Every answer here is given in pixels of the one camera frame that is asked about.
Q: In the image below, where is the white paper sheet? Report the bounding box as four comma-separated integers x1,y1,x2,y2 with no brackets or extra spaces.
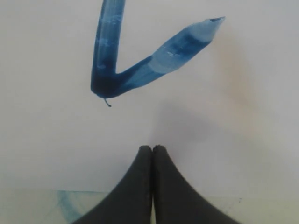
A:
0,0,299,198

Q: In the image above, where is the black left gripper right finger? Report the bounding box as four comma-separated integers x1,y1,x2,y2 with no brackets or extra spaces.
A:
152,145,238,224

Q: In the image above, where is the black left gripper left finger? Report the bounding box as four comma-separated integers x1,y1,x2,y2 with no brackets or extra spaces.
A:
74,146,152,224

